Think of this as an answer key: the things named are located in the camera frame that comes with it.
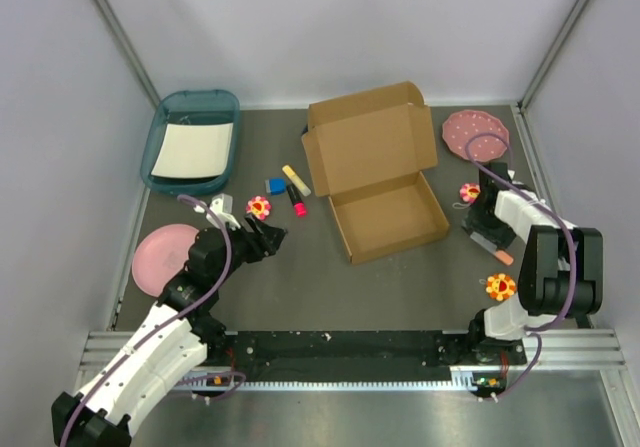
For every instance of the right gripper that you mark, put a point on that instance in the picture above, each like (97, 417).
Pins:
(502, 236)

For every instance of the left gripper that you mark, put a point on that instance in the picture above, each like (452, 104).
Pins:
(263, 242)

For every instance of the orange grey marker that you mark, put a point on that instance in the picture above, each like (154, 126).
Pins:
(487, 245)

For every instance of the brown cardboard box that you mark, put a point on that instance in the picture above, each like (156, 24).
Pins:
(367, 153)

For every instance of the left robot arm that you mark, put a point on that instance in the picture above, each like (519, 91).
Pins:
(188, 266)

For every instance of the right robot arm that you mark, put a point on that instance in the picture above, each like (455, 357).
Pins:
(562, 269)

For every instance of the pink flower charm right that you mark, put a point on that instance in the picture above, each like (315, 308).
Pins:
(468, 194)

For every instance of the pink flower charm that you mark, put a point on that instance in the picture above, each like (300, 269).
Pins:
(259, 206)
(468, 194)

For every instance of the pink flower charm left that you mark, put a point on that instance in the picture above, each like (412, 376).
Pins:
(259, 206)

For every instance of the orange yellow flower charm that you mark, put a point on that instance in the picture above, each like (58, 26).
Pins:
(499, 287)

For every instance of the blue small eraser block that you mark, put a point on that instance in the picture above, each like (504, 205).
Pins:
(275, 186)

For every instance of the yellow pink marker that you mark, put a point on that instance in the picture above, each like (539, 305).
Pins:
(297, 190)

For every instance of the plain pink plate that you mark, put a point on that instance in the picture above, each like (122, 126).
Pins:
(160, 256)

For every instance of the pink dotted plate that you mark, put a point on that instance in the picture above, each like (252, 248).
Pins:
(477, 132)

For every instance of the white paper sheet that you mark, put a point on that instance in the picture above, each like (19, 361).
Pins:
(194, 151)

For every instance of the teal plastic bin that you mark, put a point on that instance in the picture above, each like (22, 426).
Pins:
(188, 107)

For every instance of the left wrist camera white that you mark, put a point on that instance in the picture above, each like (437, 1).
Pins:
(221, 205)

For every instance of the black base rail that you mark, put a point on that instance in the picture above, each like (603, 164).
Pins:
(356, 356)

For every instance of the aluminium frame profile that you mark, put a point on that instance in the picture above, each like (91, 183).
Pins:
(553, 350)

